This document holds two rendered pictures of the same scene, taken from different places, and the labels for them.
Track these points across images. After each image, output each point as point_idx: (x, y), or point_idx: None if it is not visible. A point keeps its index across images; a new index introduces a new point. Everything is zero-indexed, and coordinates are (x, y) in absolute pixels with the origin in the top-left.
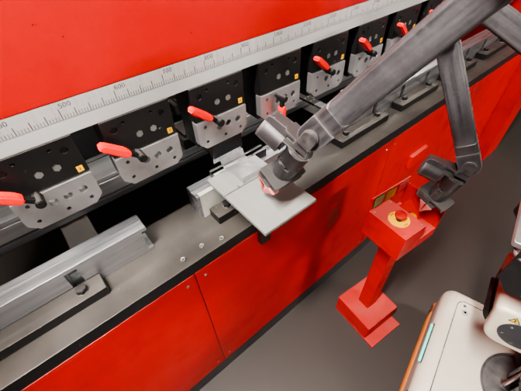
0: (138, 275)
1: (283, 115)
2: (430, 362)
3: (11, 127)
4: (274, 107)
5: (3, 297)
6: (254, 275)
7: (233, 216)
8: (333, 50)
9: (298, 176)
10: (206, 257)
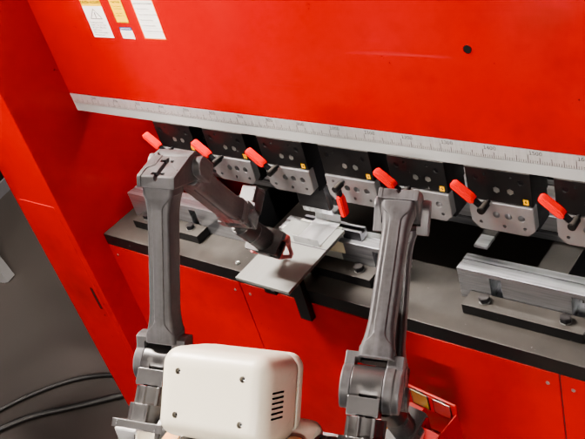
0: (218, 248)
1: (252, 192)
2: None
3: (164, 109)
4: (344, 192)
5: None
6: (312, 356)
7: None
8: (421, 174)
9: (265, 253)
10: None
